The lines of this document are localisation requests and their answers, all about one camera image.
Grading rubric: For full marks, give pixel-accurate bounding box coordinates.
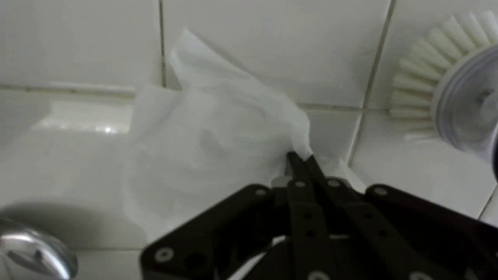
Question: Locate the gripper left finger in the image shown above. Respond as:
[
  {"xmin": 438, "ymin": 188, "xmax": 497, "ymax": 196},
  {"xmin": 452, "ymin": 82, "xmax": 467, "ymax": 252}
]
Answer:
[{"xmin": 140, "ymin": 152, "xmax": 334, "ymax": 280}]

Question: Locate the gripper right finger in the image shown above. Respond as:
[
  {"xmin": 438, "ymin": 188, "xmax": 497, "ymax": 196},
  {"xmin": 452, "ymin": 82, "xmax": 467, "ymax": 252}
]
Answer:
[{"xmin": 305, "ymin": 155, "xmax": 498, "ymax": 280}]

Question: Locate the white plastic bag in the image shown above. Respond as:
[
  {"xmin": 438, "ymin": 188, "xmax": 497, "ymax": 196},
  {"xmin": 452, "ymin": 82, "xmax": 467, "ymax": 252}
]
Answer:
[{"xmin": 121, "ymin": 28, "xmax": 366, "ymax": 242}]

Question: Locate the white bristle dish brush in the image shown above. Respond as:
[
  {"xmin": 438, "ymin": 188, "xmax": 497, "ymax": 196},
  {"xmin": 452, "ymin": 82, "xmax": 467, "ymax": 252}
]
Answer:
[{"xmin": 388, "ymin": 11, "xmax": 498, "ymax": 183}]

